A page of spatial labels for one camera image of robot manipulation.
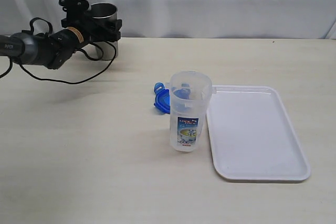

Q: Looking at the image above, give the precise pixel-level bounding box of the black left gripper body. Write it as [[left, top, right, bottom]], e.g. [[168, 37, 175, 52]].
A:
[[58, 0, 119, 42]]

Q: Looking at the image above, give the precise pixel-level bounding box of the stainless steel cup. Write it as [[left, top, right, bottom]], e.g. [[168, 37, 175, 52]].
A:
[[91, 3, 118, 61]]

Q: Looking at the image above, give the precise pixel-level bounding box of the blue plastic lid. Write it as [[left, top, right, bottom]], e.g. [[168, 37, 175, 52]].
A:
[[153, 82, 170, 114]]

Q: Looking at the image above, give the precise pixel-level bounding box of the clear plastic jar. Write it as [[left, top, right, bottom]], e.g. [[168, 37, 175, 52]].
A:
[[169, 71, 213, 152]]

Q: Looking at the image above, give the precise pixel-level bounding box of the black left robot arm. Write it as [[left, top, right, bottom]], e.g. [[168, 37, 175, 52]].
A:
[[1, 0, 122, 70]]

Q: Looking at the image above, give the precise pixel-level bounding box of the white backdrop curtain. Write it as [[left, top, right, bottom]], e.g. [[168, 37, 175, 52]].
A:
[[1, 0, 335, 39]]

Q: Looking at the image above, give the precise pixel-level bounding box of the white plastic tray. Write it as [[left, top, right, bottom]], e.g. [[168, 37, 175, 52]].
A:
[[206, 85, 311, 183]]

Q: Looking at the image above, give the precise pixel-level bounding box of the black camera cable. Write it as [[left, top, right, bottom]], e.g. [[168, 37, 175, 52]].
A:
[[0, 17, 118, 85]]

